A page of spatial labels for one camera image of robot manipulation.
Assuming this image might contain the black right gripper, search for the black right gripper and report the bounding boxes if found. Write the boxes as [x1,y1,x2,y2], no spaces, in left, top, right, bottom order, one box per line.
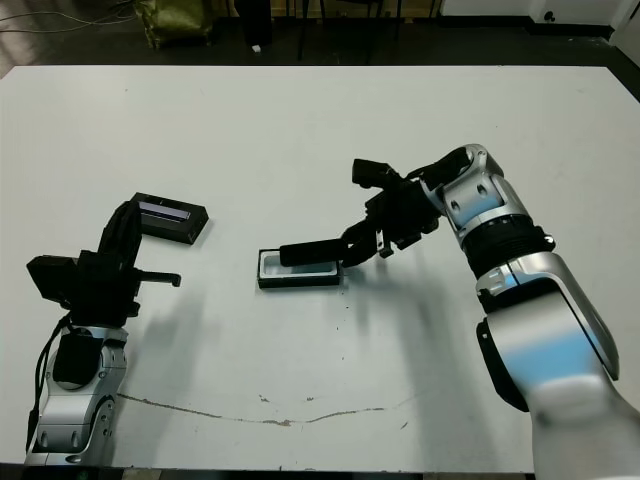
[340,158,444,269]

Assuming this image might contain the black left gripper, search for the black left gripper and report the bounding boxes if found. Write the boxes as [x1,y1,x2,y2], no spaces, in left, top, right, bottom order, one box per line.
[25,202,181,326]

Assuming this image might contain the slim black camera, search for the slim black camera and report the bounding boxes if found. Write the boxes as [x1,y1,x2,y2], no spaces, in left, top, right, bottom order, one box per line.
[278,237,349,268]

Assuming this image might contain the black box lid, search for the black box lid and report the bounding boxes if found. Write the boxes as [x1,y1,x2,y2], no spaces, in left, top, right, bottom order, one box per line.
[133,192,211,246]

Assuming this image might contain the black box base white liner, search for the black box base white liner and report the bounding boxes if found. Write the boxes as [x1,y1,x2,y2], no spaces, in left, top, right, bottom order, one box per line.
[258,247,344,291]

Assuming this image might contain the yellow-green sack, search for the yellow-green sack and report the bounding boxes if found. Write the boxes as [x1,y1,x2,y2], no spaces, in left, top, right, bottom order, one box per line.
[142,0,214,50]

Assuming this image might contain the black upright stand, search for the black upright stand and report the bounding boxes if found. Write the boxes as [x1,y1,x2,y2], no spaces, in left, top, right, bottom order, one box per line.
[243,0,274,51]

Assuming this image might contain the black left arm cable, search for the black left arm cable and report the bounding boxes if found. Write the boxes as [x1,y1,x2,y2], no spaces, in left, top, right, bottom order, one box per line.
[25,314,71,441]

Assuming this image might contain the white floor cable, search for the white floor cable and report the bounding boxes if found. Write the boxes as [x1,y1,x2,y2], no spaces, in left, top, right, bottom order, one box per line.
[0,2,146,34]

